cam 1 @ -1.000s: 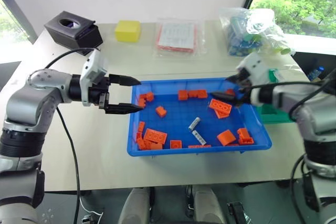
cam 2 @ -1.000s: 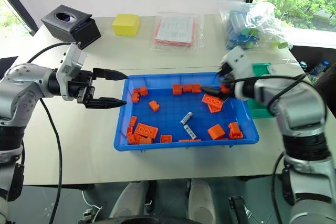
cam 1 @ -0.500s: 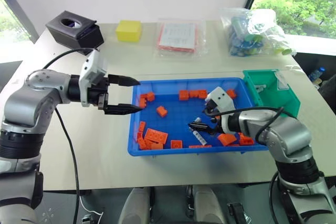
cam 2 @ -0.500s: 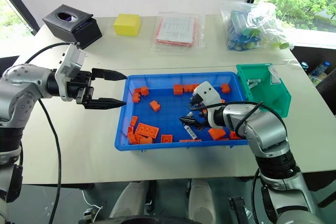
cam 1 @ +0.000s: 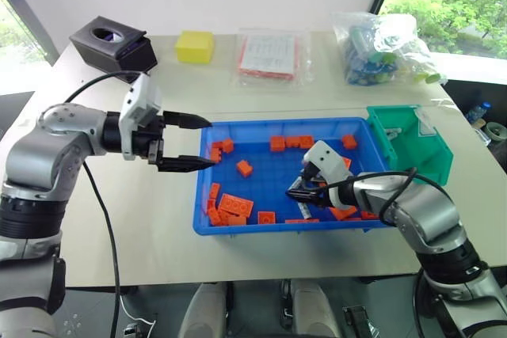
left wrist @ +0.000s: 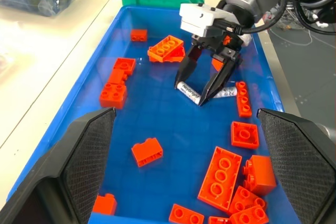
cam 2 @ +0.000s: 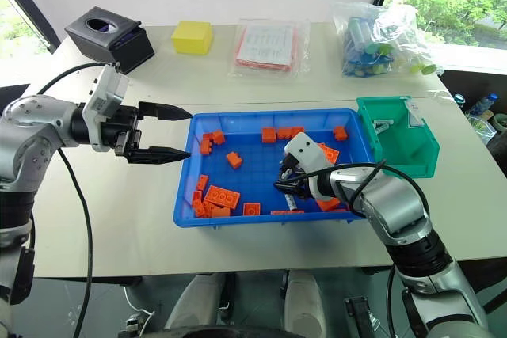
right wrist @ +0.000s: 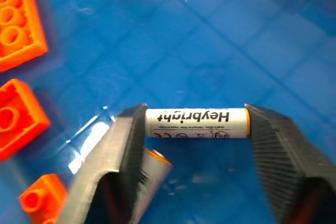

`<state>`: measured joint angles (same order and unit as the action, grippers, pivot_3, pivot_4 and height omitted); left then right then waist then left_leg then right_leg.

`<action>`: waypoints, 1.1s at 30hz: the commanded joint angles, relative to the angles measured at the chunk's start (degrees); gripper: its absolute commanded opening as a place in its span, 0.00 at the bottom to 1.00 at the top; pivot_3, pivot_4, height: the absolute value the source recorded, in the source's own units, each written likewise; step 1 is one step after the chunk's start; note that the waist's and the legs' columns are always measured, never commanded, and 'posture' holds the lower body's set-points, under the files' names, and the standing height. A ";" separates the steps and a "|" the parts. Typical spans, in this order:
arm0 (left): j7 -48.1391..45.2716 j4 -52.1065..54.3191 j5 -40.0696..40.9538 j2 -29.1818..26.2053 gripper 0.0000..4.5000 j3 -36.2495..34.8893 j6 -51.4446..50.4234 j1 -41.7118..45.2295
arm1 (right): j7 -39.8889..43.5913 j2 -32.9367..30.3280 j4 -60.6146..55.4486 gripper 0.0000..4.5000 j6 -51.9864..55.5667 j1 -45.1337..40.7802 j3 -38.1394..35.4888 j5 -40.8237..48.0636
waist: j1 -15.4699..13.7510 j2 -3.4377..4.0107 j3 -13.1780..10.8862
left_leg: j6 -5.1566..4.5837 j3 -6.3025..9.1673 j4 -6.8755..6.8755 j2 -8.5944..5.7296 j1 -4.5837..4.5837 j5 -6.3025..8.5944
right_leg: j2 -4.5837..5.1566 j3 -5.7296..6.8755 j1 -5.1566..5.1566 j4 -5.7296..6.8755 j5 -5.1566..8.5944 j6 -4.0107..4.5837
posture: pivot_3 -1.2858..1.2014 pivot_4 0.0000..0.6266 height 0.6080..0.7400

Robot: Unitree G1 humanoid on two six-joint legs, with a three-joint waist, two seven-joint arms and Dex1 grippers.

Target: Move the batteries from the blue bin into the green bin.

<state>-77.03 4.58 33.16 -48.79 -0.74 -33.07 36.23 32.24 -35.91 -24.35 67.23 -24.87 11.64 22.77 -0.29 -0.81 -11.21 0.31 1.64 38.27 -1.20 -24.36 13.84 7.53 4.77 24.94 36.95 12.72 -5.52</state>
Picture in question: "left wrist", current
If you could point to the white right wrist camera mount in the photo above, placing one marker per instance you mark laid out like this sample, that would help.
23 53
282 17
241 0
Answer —
199 19

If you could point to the white battery with grey print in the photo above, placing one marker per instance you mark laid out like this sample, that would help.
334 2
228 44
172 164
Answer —
225 92

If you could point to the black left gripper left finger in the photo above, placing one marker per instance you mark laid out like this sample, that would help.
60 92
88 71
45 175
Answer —
65 171

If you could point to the white battery with Heybright print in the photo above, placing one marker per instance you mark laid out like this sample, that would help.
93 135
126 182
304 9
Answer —
187 90

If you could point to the small orange two-stud brick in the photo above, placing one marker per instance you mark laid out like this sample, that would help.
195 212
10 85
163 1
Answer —
138 35
186 214

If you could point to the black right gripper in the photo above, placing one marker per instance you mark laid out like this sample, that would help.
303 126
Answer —
214 45

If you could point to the narrow orange four-stud brick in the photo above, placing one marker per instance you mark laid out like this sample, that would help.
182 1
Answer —
243 100

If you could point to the blue plastic bin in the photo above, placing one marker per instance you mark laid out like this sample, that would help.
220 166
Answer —
162 124

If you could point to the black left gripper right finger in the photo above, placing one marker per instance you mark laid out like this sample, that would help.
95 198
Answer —
296 161

